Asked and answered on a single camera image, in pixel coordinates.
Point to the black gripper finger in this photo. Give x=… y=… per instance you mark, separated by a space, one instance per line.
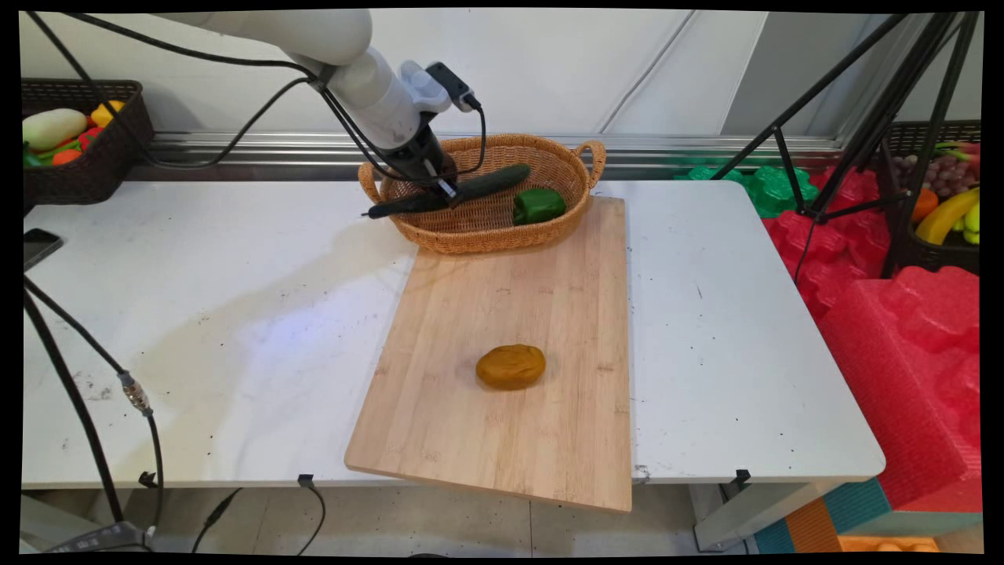
x=433 y=196
x=451 y=192

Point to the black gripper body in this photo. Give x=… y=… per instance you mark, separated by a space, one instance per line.
x=420 y=157

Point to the dark green cucumber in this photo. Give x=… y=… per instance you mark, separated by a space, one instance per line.
x=494 y=184

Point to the brown potato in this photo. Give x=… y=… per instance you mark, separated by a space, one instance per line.
x=511 y=366

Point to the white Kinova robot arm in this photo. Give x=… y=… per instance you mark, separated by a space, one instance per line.
x=329 y=47

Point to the green bell pepper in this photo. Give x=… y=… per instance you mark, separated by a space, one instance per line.
x=539 y=205

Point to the wooden cutting board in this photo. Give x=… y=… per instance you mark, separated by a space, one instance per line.
x=533 y=314

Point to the yellow toy vegetable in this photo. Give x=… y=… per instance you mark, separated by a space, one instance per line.
x=106 y=114

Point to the green foam block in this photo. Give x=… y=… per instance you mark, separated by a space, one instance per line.
x=773 y=188

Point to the red toy vegetable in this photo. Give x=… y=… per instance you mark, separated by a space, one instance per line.
x=90 y=137

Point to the dark woven basket with vegetables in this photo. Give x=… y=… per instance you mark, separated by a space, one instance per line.
x=86 y=180

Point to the orange toy vegetable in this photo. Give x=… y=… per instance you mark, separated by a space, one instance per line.
x=66 y=156

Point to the pale white toy squash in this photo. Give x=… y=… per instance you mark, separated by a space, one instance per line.
x=53 y=128

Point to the green toy vegetable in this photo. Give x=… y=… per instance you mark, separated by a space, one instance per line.
x=35 y=155

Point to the black smartphone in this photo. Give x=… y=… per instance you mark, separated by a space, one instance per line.
x=39 y=247

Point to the black tripod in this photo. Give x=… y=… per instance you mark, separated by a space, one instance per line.
x=863 y=133

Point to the white table leg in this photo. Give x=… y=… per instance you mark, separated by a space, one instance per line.
x=745 y=514

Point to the orange toy fruit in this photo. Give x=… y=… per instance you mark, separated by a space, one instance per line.
x=924 y=205

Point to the grey power adapter box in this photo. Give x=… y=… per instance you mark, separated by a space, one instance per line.
x=102 y=537

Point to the dark woven basket with fruit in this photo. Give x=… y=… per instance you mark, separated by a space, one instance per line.
x=925 y=251

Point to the large red foam block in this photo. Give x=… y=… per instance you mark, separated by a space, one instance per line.
x=902 y=377

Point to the purple toy grapes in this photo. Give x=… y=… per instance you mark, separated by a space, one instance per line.
x=945 y=176

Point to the yellow toy banana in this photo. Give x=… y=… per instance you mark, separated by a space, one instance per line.
x=945 y=216

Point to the teal and orange foam block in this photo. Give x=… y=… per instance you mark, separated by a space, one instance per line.
x=831 y=518

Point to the light green toy fruit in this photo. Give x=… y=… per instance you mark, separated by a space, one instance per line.
x=973 y=224

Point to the white ribbed camera bracket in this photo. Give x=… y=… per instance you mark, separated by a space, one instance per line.
x=423 y=86

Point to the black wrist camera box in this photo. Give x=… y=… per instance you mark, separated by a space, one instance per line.
x=453 y=85

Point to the metal wall rail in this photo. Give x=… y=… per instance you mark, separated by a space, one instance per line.
x=706 y=149

